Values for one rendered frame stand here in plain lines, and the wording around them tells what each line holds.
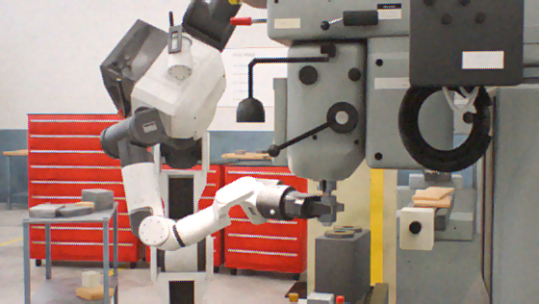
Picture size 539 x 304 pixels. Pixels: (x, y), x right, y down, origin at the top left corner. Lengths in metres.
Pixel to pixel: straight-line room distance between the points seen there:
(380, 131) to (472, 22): 0.37
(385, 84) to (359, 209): 1.93
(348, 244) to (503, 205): 0.68
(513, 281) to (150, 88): 1.06
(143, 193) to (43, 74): 10.45
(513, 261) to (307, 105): 0.55
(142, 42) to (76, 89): 9.94
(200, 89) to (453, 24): 0.89
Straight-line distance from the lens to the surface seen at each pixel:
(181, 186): 2.40
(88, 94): 11.98
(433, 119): 1.62
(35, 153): 7.23
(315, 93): 1.67
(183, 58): 1.96
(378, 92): 1.63
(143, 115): 1.98
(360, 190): 3.50
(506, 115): 1.59
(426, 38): 1.38
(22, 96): 12.52
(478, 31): 1.38
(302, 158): 1.68
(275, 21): 1.67
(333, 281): 2.19
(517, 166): 1.59
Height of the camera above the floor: 1.46
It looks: 3 degrees down
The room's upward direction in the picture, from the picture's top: straight up
